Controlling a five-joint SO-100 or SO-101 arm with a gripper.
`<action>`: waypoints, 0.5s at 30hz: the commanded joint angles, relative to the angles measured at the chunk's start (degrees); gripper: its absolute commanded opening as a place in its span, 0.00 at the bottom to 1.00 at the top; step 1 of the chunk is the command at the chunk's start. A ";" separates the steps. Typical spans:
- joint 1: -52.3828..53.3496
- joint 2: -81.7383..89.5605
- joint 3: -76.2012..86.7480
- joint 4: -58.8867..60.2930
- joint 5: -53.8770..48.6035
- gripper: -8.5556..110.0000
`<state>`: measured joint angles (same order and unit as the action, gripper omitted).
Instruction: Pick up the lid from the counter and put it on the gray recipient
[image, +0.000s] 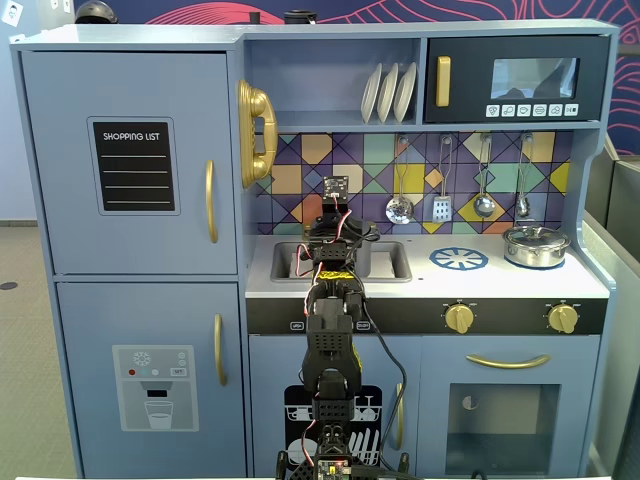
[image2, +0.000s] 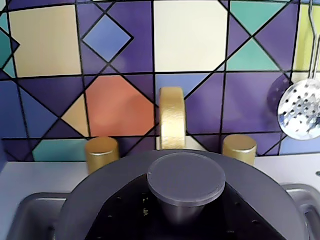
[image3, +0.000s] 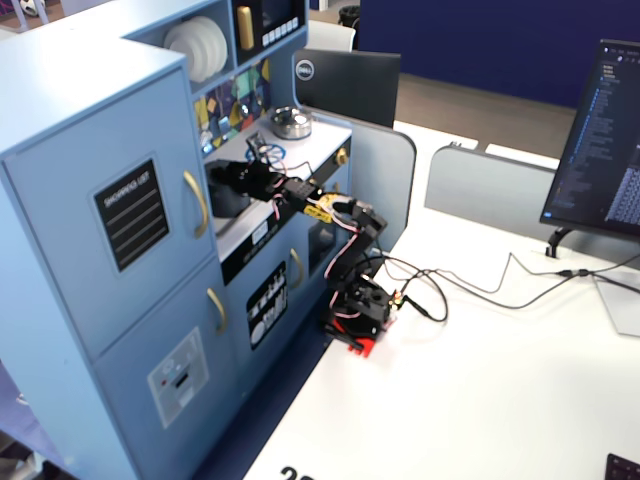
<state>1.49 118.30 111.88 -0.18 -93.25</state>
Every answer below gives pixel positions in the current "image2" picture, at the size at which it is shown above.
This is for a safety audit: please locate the grey pot lid with knob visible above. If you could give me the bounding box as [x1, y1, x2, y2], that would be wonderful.
[62, 149, 310, 240]

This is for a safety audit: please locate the steel skimmer spoon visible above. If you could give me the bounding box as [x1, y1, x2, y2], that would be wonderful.
[277, 0, 320, 142]

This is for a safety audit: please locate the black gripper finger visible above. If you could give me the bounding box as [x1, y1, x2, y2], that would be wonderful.
[199, 184, 276, 240]
[87, 173, 174, 240]

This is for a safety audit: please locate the gold faucet knob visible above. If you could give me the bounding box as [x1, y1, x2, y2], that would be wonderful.
[84, 136, 120, 175]
[222, 134, 259, 166]

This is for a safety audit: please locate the grey sink basin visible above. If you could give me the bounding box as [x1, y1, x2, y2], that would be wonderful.
[14, 183, 320, 240]

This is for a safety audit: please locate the gold faucet spout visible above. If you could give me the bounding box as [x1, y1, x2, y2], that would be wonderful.
[158, 86, 187, 151]

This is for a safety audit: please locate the blue toy kitchen unit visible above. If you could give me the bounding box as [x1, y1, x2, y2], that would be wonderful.
[0, 0, 320, 240]

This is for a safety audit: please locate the colourful tile backsplash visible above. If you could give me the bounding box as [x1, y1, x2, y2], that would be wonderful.
[0, 0, 320, 164]

